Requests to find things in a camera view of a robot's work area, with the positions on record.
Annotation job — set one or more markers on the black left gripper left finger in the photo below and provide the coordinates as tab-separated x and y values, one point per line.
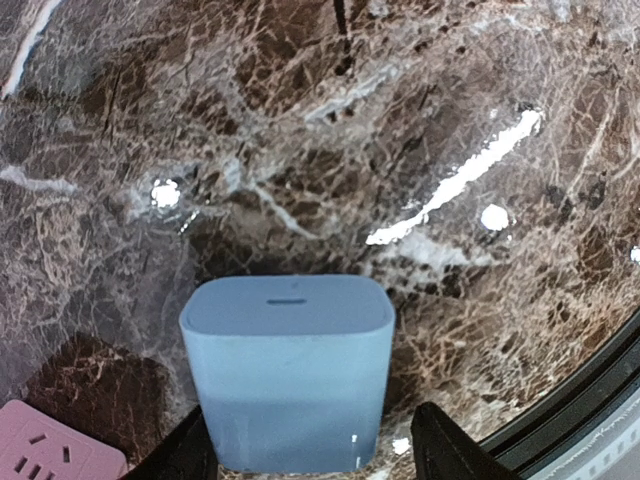
187	453

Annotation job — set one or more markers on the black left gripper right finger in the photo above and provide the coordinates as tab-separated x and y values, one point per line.
443	450

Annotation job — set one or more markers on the small blue charger plug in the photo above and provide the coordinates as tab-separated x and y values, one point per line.
290	371

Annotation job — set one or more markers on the pink cube socket adapter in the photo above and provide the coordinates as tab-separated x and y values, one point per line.
35	446

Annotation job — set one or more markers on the white slotted cable duct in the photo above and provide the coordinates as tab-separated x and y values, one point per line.
610	451

